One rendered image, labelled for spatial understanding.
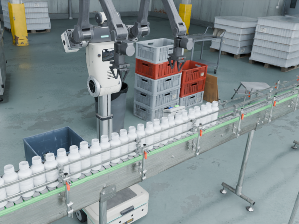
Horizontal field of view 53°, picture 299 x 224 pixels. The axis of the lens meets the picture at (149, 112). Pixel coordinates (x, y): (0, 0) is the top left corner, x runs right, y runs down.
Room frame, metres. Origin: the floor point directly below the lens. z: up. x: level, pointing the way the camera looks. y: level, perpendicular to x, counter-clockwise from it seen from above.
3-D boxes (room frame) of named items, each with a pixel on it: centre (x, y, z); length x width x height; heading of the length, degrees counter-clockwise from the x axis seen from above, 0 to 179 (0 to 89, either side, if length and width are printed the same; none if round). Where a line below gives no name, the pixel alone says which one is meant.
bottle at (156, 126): (1.58, -0.04, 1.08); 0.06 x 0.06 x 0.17
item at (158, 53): (4.21, -0.10, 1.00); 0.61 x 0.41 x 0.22; 139
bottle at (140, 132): (1.50, 0.05, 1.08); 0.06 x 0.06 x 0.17
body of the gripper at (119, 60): (1.57, 0.18, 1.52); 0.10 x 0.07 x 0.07; 41
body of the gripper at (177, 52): (1.87, -0.15, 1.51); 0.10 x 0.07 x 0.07; 41
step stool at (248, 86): (4.82, -1.72, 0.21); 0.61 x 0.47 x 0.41; 4
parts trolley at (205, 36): (6.53, -0.99, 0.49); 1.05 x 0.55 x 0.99; 131
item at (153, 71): (4.22, -0.10, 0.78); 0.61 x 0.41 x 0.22; 138
